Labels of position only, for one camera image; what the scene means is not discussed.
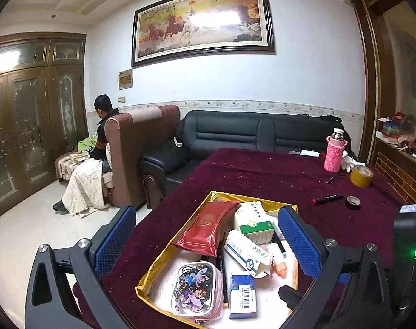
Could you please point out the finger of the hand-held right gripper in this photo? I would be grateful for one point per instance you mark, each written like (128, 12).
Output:
(290, 296)

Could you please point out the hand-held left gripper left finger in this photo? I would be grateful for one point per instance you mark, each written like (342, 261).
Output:
(115, 240)

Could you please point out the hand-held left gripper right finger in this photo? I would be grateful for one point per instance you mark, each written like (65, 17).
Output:
(298, 243)

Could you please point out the gold rimmed tray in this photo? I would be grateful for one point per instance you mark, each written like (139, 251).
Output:
(269, 301)

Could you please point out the white bottle with orange cap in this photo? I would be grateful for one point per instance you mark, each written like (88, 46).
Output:
(278, 264)

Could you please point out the blue white barcode box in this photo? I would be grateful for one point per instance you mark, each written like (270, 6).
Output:
(242, 296)

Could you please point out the beige green medicine box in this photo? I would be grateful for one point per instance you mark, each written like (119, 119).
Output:
(254, 224)

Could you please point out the white box with blue logo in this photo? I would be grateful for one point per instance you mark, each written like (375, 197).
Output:
(245, 252)

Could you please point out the black marker with blue tip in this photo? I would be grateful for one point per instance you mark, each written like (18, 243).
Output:
(223, 281)

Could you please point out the shiny red pouch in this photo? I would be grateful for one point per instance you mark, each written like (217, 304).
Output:
(208, 224)

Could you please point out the clear cartoon zip pouch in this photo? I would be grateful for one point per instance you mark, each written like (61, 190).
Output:
(196, 289)

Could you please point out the black marker with red end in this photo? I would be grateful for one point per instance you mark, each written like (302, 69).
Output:
(331, 197)

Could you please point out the white blanket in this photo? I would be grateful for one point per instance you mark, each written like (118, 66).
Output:
(84, 185)

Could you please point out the black tape roll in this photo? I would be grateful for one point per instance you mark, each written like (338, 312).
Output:
(347, 203)

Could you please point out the burgundy tablecloth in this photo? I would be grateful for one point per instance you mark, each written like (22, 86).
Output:
(262, 174)

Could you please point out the brown packing tape roll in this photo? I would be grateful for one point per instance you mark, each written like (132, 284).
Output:
(360, 180)

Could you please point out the floral bedding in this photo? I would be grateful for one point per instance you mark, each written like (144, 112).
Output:
(66, 164)

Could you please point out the brown armchair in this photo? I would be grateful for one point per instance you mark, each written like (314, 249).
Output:
(132, 150)

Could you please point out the white glove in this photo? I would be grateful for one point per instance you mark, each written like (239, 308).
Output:
(348, 162)

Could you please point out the bottle with pink knitted sleeve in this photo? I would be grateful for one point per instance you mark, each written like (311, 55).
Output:
(334, 154)

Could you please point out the pile of small clutter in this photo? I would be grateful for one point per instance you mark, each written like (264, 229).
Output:
(415, 147)

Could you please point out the blue green carton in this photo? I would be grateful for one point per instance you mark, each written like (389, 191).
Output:
(391, 128)

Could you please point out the black cloth item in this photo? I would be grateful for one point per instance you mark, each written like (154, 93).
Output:
(331, 118)

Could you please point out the black leather sofa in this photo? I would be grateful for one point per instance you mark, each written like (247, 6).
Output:
(228, 130)

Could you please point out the wooden glass door cabinet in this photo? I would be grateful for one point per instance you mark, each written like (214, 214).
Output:
(23, 109)

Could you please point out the framed horse painting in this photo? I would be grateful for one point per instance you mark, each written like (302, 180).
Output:
(201, 24)

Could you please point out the small wall plaque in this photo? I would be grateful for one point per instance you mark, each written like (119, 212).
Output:
(125, 79)

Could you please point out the wooden door frame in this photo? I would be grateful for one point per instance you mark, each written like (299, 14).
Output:
(369, 58)

